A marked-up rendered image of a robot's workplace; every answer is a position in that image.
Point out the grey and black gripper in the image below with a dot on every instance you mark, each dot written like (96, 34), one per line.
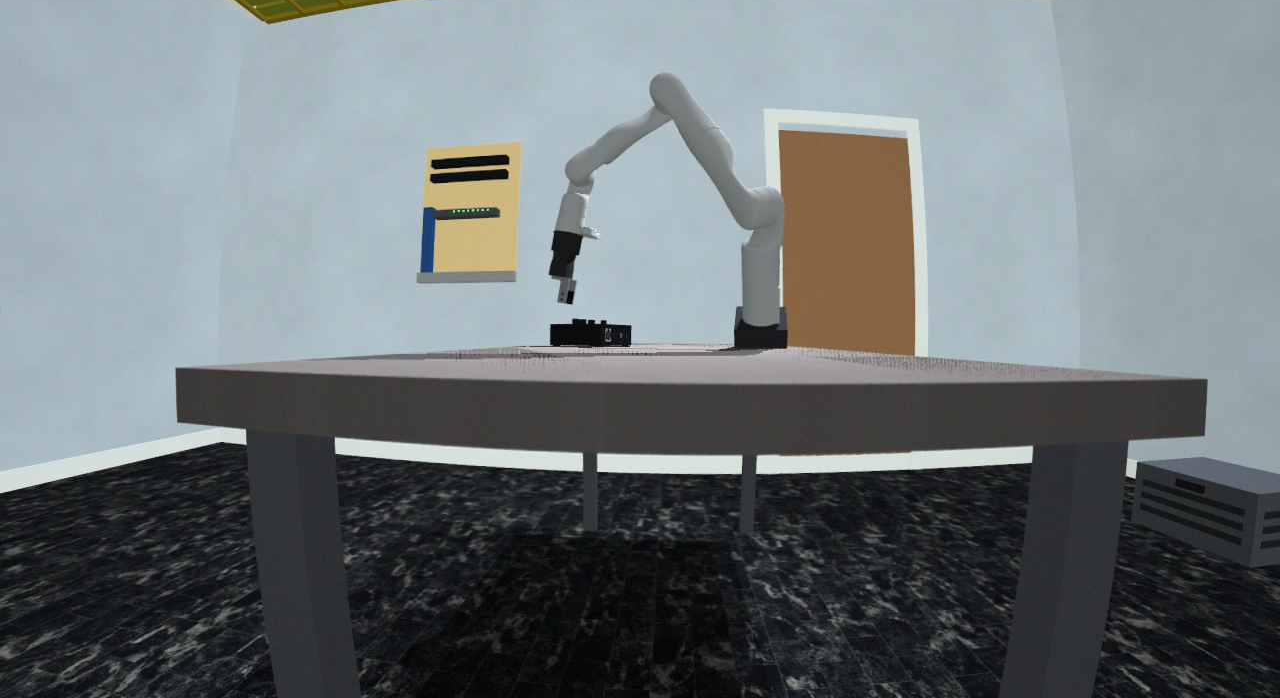
(568, 234)

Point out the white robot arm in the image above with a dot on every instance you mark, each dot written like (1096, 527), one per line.
(752, 209)

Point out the black lighting desk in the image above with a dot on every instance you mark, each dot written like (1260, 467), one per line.
(581, 334)

